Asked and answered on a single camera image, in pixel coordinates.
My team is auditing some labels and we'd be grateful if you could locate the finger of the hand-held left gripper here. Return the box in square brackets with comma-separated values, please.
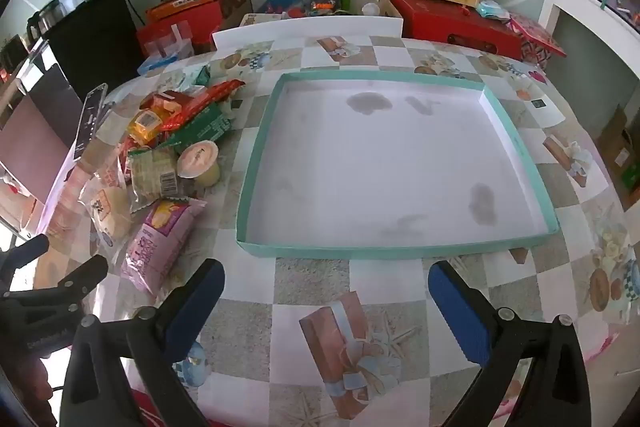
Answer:
[2, 255, 108, 303]
[0, 234, 51, 273]

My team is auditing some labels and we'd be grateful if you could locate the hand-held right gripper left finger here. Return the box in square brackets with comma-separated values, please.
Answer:
[59, 258, 227, 427]

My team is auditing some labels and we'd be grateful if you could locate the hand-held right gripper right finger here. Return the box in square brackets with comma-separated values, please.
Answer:
[427, 261, 593, 427]

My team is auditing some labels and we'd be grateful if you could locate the purple snack packet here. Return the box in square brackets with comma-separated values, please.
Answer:
[119, 199, 208, 295]

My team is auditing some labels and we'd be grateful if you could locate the green-edged rice cake packet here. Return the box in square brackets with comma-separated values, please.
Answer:
[125, 147, 188, 212]

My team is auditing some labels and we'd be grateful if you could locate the teal shallow cardboard tray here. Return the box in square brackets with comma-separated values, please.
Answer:
[235, 72, 560, 261]

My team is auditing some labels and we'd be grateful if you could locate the orange cake packet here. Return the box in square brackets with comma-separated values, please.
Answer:
[140, 89, 193, 115]

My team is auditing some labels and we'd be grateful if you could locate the long red snack packet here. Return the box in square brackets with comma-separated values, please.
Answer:
[160, 79, 246, 132]

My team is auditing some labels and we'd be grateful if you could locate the dark brown board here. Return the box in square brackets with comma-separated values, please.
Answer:
[0, 64, 86, 208]

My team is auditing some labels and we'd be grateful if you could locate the checkered printed tablecloth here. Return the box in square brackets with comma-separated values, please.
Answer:
[30, 34, 640, 427]

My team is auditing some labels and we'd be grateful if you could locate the clear acrylic holder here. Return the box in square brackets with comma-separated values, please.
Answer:
[72, 83, 110, 162]

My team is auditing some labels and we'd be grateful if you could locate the pudding cup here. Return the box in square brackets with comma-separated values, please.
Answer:
[176, 140, 222, 188]

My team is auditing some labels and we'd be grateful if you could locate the yellow snack packet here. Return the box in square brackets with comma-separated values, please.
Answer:
[127, 108, 166, 145]

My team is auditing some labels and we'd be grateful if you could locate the dark green snack packet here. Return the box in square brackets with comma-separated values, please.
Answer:
[160, 103, 233, 152]

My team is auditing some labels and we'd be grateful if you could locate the black cabinet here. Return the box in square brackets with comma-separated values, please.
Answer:
[47, 0, 143, 100]

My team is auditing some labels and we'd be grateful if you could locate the blue tissue pack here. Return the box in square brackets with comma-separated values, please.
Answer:
[137, 56, 176, 75]

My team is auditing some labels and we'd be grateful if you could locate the clear plastic box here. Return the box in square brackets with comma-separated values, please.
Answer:
[145, 21, 195, 60]

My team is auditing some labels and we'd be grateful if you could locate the red patterned bag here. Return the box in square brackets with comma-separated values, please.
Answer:
[507, 14, 568, 68]

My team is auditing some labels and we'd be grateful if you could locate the white card box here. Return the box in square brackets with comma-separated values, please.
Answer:
[239, 13, 283, 28]

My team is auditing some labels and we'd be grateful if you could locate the orange flat box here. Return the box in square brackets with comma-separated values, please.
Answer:
[146, 0, 216, 22]

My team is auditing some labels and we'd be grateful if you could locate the white foam board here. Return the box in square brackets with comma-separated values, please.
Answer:
[212, 17, 404, 52]

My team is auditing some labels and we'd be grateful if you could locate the large red gift box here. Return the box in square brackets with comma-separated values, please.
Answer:
[390, 0, 523, 58]

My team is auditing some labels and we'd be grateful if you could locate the brown box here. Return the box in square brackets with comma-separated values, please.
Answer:
[220, 0, 248, 25]

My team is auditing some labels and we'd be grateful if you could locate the light blue mask packet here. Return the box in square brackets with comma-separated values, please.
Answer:
[475, 0, 512, 22]

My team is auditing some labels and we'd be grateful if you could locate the white shelf unit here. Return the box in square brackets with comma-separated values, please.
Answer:
[539, 0, 640, 158]

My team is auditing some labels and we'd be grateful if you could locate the pile of colourful toys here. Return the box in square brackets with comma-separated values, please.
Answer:
[287, 0, 346, 18]

